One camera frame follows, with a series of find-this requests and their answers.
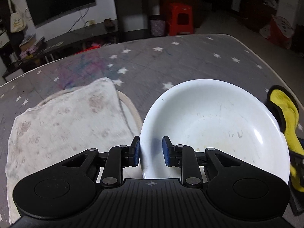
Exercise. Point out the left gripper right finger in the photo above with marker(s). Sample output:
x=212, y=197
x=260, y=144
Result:
x=184, y=157

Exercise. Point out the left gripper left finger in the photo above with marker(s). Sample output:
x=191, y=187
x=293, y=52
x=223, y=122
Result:
x=118, y=158

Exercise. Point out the white ceramic bowl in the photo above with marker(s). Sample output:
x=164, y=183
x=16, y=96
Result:
x=209, y=113

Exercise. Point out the yellow grey microfiber cloth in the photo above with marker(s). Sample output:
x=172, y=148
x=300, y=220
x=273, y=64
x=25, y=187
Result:
x=284, y=108

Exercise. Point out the round beige placemat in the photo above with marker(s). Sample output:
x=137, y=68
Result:
x=130, y=112

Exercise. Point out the white patterned towel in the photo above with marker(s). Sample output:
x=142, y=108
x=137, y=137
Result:
x=90, y=117

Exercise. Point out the low black tv bench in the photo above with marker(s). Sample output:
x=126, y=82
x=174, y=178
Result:
x=79, y=35

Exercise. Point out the red plastic stool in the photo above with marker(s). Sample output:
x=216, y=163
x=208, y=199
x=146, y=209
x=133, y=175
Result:
x=180, y=19

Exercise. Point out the stack of boxes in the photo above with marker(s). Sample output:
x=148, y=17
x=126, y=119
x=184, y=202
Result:
x=31, y=46

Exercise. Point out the glass door cabinet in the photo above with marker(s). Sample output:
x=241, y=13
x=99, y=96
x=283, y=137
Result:
x=139, y=19

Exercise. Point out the red white bag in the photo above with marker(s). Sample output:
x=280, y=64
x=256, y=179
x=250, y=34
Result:
x=278, y=31

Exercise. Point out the canvas tote bag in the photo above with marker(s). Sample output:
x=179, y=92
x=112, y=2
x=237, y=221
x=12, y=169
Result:
x=17, y=21

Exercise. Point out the black wall bookshelf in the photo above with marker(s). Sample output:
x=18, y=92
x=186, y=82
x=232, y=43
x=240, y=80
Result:
x=14, y=39

